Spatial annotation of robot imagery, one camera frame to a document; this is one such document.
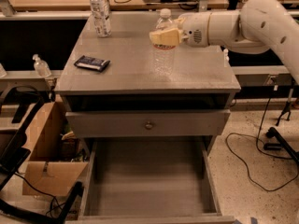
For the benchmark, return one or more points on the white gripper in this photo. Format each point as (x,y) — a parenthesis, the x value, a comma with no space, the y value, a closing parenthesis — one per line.
(195,30)

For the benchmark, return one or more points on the small clear water bottle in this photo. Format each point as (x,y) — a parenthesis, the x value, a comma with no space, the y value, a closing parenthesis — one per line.
(163,56)

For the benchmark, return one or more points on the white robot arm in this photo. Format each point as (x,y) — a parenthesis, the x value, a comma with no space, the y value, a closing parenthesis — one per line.
(258,26)

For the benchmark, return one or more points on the small white pump bottle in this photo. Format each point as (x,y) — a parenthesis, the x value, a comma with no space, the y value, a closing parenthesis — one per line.
(226,58)

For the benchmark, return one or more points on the tall labelled plastic bottle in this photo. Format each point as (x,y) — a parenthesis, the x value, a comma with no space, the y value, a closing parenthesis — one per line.
(101,19)

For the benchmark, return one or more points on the grey wooden drawer cabinet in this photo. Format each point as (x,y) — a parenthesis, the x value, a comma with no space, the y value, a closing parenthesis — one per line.
(199,80)

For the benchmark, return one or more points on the grey top drawer with knob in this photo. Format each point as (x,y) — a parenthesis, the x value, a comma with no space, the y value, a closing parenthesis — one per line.
(140,124)

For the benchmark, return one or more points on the clear sanitizer pump bottle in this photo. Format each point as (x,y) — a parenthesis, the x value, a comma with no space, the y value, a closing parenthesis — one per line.
(41,66)

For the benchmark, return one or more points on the open middle drawer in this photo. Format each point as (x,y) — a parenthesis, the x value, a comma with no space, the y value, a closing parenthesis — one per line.
(149,182)

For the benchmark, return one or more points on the black tripod stand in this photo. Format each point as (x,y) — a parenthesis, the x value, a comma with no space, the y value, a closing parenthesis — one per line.
(287,108)

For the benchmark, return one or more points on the black stand leg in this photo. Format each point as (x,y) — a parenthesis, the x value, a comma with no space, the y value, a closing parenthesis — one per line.
(281,143)

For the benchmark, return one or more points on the brown cardboard box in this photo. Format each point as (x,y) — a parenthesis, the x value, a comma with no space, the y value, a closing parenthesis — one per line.
(47,170)

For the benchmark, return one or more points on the black chair frame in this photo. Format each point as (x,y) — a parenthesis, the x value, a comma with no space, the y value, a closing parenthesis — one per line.
(13,155)

